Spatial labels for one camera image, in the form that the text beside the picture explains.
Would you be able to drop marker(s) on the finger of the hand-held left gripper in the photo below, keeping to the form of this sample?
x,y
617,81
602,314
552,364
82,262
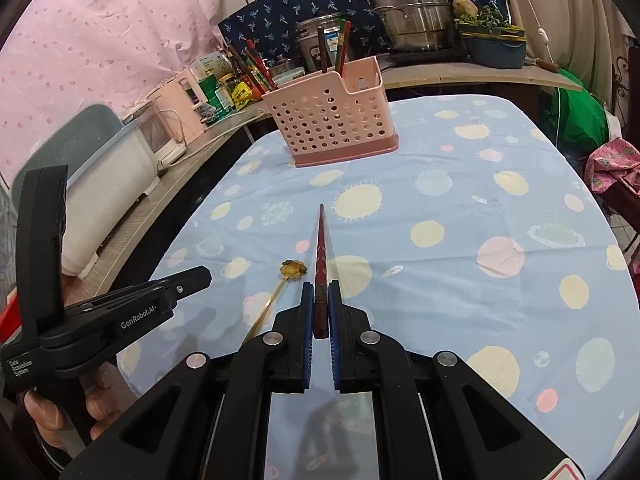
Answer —
x,y
150,305

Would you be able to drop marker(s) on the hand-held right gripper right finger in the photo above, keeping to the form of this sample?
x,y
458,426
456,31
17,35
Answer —
x,y
334,340

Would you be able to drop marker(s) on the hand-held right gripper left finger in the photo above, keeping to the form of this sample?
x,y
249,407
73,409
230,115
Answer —
x,y
307,340

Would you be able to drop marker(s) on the gold flower spoon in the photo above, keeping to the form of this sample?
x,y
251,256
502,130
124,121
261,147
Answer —
x,y
293,269

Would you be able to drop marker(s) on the dark red chopstick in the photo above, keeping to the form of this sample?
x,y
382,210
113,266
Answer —
x,y
321,260
322,52

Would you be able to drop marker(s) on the pink perforated plastic basket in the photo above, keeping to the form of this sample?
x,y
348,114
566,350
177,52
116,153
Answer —
x,y
330,120

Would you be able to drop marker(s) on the green chopstick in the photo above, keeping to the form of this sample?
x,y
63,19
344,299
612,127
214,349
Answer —
x,y
339,56
346,40

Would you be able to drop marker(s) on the person's left hand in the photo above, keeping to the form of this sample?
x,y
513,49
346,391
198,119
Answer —
x,y
42,415

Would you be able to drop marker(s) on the white plastic storage box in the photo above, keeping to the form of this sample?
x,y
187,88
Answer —
x,y
110,185

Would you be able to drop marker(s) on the wooden counter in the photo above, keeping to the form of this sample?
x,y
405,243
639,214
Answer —
x,y
200,152

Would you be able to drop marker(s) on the white kitchen appliance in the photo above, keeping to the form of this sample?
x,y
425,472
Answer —
x,y
160,132

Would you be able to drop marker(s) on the blue planet print tablecloth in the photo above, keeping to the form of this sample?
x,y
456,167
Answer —
x,y
450,185

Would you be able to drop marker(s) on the pink kitchen appliance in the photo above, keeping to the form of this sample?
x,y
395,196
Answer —
x,y
180,105

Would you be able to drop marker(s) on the green can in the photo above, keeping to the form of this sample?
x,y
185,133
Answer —
x,y
215,97

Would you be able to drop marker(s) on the yellow snack packet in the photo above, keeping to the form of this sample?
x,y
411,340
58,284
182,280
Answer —
x,y
241,96

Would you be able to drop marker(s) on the pink dotted sheet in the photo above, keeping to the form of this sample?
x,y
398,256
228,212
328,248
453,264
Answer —
x,y
100,35

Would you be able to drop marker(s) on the white printed food container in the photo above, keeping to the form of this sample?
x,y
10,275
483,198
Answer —
x,y
212,65

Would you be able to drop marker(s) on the clear lidded food container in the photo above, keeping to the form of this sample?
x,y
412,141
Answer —
x,y
289,76

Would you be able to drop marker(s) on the wooden board shelf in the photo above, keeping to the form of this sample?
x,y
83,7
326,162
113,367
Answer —
x,y
475,76

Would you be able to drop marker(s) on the steel rice cooker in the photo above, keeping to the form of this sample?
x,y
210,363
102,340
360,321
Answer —
x,y
312,40

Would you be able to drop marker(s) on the pink floral cloth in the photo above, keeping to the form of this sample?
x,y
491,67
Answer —
x,y
612,165

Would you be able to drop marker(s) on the blue planter with plants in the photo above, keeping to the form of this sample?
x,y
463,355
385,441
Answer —
x,y
492,45

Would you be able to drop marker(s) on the green cloth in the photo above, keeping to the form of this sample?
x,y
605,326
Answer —
x,y
582,110

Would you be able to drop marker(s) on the stainless steel steamer pot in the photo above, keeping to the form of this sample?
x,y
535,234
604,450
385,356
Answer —
x,y
410,5

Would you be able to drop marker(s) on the brown ginger root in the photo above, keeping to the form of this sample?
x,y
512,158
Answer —
x,y
465,6

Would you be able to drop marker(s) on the beige curtain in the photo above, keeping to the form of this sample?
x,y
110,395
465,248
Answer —
x,y
565,0

